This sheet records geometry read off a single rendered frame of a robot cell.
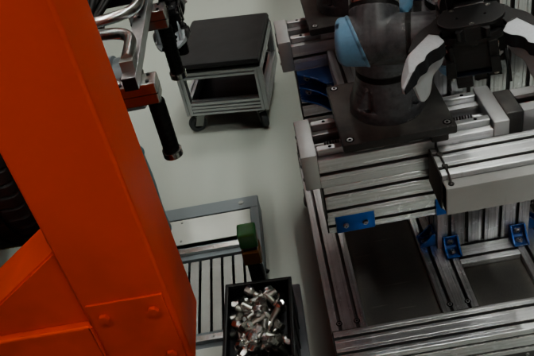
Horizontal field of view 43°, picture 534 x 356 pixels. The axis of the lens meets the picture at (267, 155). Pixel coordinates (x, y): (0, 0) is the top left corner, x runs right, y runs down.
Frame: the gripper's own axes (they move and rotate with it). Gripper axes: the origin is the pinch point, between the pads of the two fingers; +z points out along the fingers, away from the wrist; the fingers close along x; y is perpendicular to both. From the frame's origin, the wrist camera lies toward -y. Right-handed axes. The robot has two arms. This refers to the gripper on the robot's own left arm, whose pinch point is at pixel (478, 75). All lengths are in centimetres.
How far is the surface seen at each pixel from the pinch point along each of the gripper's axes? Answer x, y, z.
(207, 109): 108, 98, -159
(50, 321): 80, 44, -9
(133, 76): 64, 17, -46
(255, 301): 48, 60, -24
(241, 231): 51, 51, -35
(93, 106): 52, 3, -13
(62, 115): 56, 3, -12
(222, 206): 91, 105, -105
